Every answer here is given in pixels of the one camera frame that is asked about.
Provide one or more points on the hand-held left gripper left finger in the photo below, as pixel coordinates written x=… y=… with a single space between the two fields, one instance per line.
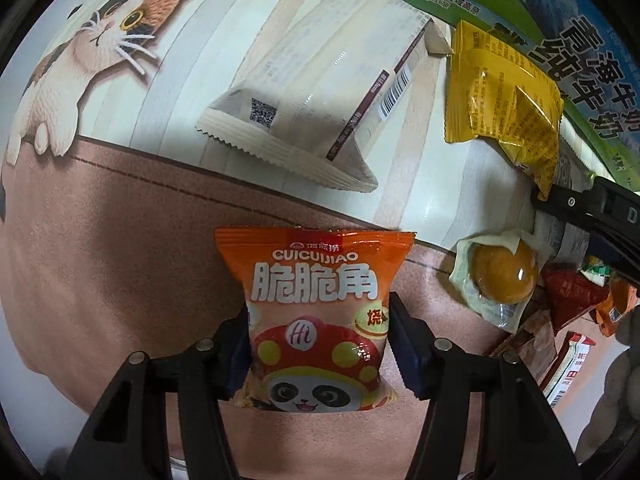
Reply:
x=235 y=360

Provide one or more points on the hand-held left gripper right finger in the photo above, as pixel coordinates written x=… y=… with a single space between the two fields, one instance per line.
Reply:
x=406 y=355

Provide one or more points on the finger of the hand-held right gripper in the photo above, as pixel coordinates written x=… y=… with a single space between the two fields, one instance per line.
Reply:
x=565 y=204

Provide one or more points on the orange panda snack packet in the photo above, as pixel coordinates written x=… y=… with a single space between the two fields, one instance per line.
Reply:
x=312 y=320

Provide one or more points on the egg yolk pastry clear wrapper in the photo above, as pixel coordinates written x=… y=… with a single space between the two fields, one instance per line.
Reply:
x=502 y=272

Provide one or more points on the yellow snack packet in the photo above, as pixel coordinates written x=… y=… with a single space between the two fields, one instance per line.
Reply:
x=492 y=95

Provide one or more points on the person's right hand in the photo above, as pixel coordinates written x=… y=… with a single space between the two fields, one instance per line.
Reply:
x=617 y=400

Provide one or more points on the dark red snack packet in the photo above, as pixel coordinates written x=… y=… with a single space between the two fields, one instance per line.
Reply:
x=572 y=292

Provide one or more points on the small orange snack packet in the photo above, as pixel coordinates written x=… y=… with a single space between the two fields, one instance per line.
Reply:
x=617 y=310

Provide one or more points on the brown snack packet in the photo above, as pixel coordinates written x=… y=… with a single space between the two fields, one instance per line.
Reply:
x=530 y=345

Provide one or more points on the white red snack packet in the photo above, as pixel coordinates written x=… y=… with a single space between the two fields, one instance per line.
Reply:
x=570 y=365

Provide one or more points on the printed cat blanket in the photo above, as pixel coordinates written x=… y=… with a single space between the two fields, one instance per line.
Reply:
x=125 y=240

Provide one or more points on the blue green milk carton box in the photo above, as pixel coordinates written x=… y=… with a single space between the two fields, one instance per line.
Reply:
x=565 y=20

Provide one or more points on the beige snack packet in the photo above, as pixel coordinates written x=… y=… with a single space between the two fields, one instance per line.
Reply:
x=330 y=85

